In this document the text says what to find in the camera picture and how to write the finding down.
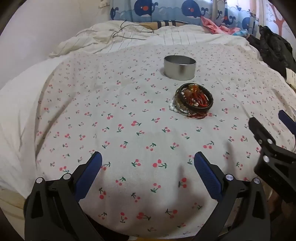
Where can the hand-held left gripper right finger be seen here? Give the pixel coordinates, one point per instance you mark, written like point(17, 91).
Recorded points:
point(207, 172)

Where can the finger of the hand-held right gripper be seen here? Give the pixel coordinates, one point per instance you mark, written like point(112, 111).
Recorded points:
point(286, 121)
point(260, 131)

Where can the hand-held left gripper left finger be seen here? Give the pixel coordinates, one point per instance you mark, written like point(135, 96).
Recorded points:
point(89, 172)

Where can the round silver metal tin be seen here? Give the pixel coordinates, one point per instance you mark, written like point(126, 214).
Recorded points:
point(180, 69)

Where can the cherry print bed sheet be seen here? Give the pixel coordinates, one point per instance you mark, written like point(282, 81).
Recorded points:
point(129, 111)

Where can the black jacket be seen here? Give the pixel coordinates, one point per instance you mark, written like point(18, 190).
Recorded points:
point(272, 48)

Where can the plain white bed sheet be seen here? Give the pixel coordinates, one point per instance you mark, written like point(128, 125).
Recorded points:
point(20, 111)

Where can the light blue cloth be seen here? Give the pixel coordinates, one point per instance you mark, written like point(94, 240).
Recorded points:
point(241, 32)

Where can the pink cloth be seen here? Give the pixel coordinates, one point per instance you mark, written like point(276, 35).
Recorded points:
point(216, 26)

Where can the striped pillow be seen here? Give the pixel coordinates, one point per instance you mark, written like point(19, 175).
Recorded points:
point(166, 23)

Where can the white striped quilt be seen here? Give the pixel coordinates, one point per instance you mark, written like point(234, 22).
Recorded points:
point(143, 34)

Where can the whale print curtain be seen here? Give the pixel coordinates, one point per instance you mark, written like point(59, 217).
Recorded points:
point(171, 9)

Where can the wooden bed frame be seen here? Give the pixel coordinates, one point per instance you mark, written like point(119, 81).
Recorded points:
point(10, 206)

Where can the red tree wall sticker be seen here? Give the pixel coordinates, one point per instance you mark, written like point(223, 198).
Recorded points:
point(277, 20)

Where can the white wall socket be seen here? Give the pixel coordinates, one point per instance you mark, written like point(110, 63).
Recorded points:
point(103, 3)

